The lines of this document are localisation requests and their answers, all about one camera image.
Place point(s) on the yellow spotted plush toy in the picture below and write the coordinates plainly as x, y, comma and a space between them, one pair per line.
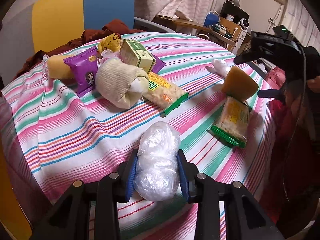
111, 42

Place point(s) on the striped pink green tablecloth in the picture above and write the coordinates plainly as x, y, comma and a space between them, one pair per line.
52, 137

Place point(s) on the purple snack packet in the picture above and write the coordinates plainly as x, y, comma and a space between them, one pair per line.
159, 64
84, 67

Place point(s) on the small white plastic bundle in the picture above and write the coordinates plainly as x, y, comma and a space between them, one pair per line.
221, 67

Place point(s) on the clear plastic bag bundle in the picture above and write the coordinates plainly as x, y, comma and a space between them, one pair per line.
157, 175

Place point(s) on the tan bread plush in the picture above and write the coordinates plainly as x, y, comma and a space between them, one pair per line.
58, 69

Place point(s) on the grey yellow blue chair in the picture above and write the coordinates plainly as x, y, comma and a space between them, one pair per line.
48, 24

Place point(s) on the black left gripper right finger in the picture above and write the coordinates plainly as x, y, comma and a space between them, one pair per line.
201, 189

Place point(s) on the green white small box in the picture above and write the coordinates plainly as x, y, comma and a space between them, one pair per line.
134, 53

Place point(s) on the beige sock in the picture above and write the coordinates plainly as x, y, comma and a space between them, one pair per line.
121, 84

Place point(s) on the green cracker packet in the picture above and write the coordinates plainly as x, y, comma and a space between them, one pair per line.
233, 123
164, 94

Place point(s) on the dark red cloth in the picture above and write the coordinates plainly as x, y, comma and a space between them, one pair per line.
89, 35

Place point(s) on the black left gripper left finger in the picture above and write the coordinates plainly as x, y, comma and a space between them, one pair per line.
114, 188

